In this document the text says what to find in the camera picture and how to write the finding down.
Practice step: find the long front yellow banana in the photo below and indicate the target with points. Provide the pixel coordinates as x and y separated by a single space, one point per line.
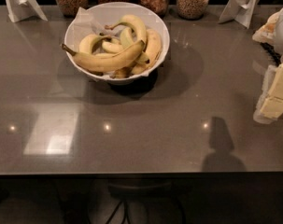
106 64

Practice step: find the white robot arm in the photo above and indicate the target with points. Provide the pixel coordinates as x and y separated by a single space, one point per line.
272 33

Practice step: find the right yellow banana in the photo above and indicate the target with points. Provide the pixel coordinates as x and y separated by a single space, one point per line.
153 50

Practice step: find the white ceramic bowl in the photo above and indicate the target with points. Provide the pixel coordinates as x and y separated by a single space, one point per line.
108 14

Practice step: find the middle small yellow banana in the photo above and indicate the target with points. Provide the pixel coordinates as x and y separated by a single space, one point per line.
111 47

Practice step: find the left yellow banana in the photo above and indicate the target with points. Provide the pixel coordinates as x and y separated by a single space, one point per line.
88 43

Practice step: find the white paper bowl liner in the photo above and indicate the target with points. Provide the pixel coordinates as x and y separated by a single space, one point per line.
85 23

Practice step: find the right white paper stand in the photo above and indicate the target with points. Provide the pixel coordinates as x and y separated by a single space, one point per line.
240 11

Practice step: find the white paper stand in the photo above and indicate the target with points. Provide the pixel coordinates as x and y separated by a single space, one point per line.
240 11
19 10

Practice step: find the black stool under table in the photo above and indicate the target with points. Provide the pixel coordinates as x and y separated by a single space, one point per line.
125 190

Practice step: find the left white paper stand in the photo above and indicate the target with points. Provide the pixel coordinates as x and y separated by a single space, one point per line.
19 10

